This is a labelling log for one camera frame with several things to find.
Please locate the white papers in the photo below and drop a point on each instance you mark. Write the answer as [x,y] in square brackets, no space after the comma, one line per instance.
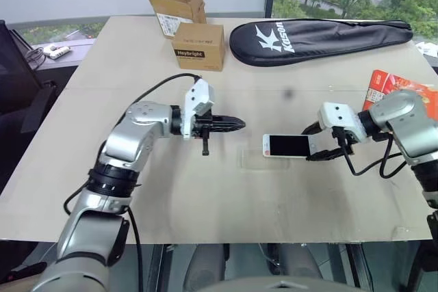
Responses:
[427,49]

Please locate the clear plastic phone case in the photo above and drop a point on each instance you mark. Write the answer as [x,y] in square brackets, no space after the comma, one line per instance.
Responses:
[263,163]

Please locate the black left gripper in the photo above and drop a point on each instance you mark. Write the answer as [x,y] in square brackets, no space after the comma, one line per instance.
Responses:
[204,124]

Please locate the closed brown Heybright cardboard box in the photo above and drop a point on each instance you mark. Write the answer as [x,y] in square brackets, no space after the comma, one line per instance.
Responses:
[200,46]

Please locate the red printed package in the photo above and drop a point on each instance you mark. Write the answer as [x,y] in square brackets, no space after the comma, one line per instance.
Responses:
[386,85]

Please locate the black office chair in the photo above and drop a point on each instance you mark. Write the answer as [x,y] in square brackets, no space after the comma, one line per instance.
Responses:
[17,83]

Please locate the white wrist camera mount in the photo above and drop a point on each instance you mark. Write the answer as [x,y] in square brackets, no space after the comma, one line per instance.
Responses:
[338,116]
[198,95]

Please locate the white smartphone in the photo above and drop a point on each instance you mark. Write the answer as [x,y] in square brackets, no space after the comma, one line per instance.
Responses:
[287,145]

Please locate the red and black object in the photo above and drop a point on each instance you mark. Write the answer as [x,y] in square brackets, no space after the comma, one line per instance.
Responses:
[20,273]

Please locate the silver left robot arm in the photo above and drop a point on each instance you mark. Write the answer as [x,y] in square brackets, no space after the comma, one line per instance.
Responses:
[130,134]

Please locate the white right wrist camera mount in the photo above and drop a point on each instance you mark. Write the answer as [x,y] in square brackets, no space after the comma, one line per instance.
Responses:
[338,116]

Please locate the black Kason racket bag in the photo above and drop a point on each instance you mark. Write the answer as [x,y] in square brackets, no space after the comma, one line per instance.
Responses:
[308,44]

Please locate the open brown cardboard box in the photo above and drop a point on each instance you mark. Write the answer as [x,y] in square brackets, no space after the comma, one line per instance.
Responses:
[171,11]

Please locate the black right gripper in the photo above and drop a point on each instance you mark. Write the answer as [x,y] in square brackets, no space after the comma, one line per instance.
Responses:
[346,141]

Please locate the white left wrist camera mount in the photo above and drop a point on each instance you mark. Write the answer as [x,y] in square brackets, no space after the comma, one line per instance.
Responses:
[198,95]

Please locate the white power strip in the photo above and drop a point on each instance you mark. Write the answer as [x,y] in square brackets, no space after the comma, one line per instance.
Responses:
[56,51]

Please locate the dark rounded grey shape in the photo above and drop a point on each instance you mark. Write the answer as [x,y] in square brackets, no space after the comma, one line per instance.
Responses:
[205,268]

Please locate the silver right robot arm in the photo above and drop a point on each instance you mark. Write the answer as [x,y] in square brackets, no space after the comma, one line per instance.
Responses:
[407,117]

